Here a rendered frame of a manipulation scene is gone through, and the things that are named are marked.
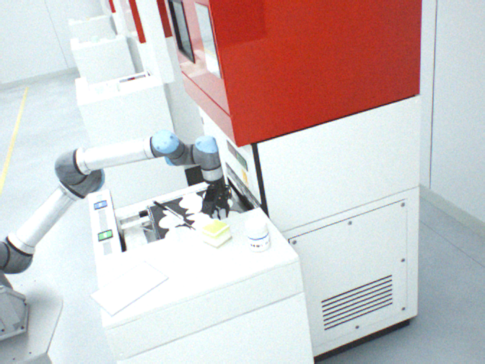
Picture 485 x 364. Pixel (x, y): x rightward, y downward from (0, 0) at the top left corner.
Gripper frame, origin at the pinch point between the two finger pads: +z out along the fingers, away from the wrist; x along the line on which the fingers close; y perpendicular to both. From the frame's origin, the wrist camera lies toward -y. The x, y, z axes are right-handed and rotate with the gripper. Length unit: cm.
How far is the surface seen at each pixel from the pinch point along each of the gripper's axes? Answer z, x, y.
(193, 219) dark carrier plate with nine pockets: 1.4, 14.7, 4.8
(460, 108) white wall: 16, -91, 150
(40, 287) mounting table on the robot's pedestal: 9, 64, -34
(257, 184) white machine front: -14.9, -15.0, 5.7
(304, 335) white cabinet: 28, -34, -23
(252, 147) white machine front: -29.7, -15.7, 6.0
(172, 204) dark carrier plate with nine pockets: 1.4, 28.9, 15.0
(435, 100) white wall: 17, -78, 167
